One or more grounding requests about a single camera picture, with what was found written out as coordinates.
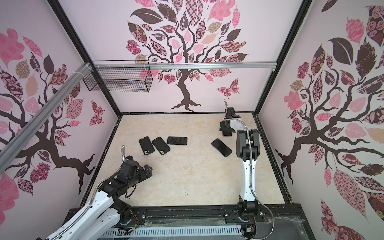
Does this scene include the black phone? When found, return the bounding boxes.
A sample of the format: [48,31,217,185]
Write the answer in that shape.
[211,139,233,157]

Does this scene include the black phone case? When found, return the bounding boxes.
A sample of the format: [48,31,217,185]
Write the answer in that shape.
[139,137,155,156]
[152,137,171,155]

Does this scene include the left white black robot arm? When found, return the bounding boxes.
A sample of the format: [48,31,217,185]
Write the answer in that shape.
[46,156,153,240]

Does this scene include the black phone case horizontal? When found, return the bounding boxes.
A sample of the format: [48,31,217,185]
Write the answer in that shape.
[167,137,188,146]

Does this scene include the right metal flexible conduit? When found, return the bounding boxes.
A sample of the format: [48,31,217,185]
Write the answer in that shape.
[223,99,275,240]

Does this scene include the metal flexible conduit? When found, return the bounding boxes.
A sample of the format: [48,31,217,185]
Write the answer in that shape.
[44,145,126,240]
[223,99,275,240]

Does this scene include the left metal flexible conduit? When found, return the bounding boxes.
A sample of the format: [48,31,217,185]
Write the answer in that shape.
[44,145,126,240]

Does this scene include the aluminium rail back horizontal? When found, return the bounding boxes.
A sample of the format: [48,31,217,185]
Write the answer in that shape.
[94,62,277,70]

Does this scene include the black wire basket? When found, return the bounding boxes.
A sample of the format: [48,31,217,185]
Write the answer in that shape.
[83,60,153,93]

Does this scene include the white slotted cable duct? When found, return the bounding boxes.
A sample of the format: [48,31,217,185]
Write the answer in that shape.
[99,226,243,240]

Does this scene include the black base frame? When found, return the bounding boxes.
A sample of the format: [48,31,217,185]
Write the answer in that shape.
[65,203,316,240]

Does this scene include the aluminium rail left diagonal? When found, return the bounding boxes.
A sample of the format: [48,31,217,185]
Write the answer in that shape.
[1,63,92,173]

